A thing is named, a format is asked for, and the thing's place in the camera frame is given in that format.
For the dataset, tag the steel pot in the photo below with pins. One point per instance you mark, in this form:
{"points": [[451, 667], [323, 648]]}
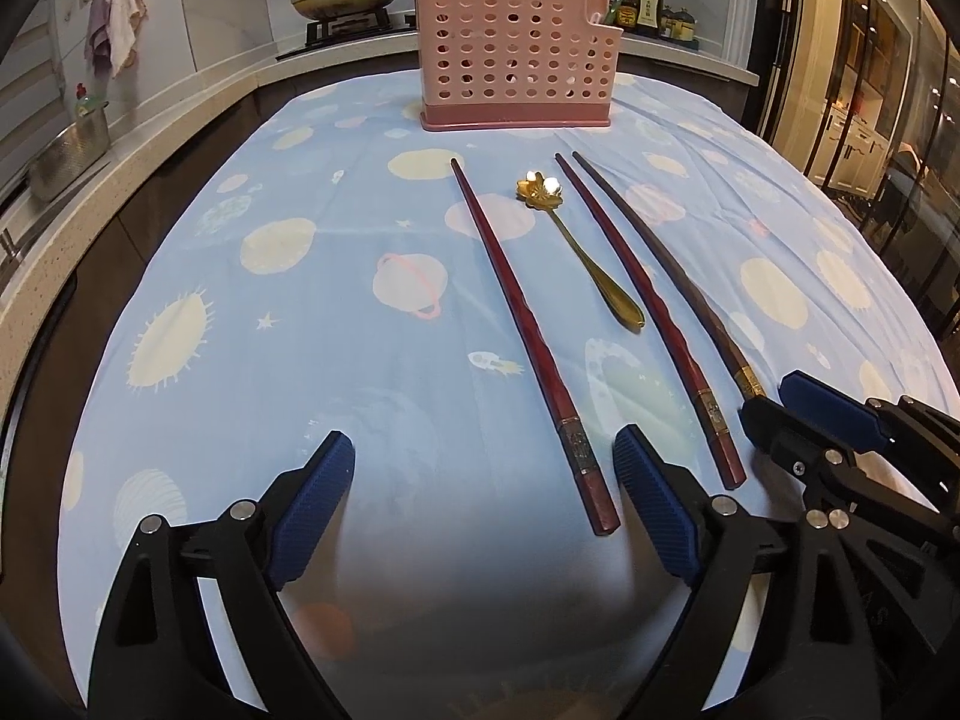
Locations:
{"points": [[71, 154]]}

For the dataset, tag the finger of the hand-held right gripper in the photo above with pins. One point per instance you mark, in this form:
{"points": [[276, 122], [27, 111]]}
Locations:
{"points": [[825, 409], [772, 427]]}

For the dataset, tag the white hanging towel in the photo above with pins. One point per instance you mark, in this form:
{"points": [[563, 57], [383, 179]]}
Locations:
{"points": [[124, 11]]}

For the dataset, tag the gold flower spoon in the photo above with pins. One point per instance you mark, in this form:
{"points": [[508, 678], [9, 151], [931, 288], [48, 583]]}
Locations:
{"points": [[536, 189]]}

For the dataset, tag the green dish soap bottle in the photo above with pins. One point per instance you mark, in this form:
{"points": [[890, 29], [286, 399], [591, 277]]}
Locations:
{"points": [[88, 101]]}

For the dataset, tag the brown chopstick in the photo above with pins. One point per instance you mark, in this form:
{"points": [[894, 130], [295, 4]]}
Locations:
{"points": [[745, 376]]}

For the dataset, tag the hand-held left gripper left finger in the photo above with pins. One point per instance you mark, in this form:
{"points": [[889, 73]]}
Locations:
{"points": [[315, 514]]}

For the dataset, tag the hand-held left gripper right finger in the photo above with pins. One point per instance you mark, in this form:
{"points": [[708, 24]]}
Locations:
{"points": [[652, 502]]}

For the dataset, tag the glass sliding door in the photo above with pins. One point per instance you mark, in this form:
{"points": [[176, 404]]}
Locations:
{"points": [[862, 90]]}

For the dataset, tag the blue planet print tablecloth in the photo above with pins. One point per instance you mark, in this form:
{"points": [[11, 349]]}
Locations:
{"points": [[337, 315]]}

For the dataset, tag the pink perforated utensil holder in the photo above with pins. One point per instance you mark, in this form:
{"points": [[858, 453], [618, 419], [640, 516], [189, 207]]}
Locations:
{"points": [[510, 52]]}

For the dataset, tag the purple hanging cloth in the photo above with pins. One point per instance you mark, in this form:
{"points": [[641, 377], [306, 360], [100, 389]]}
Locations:
{"points": [[97, 34]]}

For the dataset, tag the small dark condiment jar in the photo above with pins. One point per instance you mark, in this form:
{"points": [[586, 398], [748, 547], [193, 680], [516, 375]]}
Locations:
{"points": [[686, 25], [670, 22]]}

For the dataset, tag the grey window blinds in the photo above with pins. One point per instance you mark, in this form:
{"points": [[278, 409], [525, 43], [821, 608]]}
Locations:
{"points": [[34, 90]]}

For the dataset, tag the black gas stove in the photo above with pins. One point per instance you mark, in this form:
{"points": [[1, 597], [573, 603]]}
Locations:
{"points": [[352, 28]]}

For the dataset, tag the steel faucet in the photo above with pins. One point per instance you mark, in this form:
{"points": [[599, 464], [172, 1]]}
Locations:
{"points": [[7, 251]]}

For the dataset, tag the dark red chopstick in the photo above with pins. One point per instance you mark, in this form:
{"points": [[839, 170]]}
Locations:
{"points": [[518, 315], [711, 412]]}

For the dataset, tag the dark soy sauce bottle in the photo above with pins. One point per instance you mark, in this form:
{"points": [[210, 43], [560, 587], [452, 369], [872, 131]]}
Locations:
{"points": [[651, 4]]}

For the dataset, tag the yellow frying pan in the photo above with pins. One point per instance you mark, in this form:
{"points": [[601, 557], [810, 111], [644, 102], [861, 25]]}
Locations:
{"points": [[337, 6]]}

